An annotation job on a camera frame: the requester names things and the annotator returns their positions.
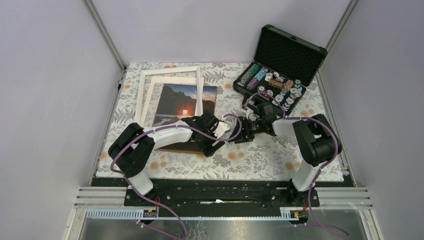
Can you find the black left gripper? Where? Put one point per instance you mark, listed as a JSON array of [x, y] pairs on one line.
[[210, 149]]

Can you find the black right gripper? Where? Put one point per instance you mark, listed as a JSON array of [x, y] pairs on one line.
[[245, 135]]

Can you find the sunset landscape photo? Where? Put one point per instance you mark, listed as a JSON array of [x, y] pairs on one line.
[[176, 101]]

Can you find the white picture frame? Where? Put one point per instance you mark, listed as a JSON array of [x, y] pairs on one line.
[[146, 75]]

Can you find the white photo mat border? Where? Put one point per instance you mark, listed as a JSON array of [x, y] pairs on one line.
[[153, 94]]

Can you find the brown frame backing board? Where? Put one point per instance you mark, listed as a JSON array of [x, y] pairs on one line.
[[185, 149]]

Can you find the yellow handled screwdriver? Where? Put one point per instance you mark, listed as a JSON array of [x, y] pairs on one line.
[[283, 143]]

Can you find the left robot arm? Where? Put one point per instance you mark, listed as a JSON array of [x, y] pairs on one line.
[[130, 152]]

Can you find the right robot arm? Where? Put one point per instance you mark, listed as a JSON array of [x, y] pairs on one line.
[[317, 142]]

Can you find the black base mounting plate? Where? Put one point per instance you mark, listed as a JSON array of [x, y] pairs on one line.
[[215, 198]]

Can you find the black poker chip case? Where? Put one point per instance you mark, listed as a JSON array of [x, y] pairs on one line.
[[283, 66]]

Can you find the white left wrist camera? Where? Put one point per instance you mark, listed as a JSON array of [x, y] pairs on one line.
[[220, 129]]

